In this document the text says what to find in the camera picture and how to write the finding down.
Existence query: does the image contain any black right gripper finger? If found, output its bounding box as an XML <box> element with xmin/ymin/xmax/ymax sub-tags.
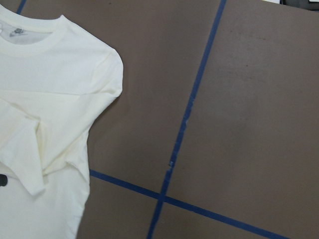
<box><xmin>0</xmin><ymin>174</ymin><xmax>7</xmax><ymax>187</ymax></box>

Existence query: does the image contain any cream long-sleeve cat shirt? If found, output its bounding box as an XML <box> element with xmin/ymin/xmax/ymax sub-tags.
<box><xmin>0</xmin><ymin>7</ymin><xmax>124</xmax><ymax>239</ymax></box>

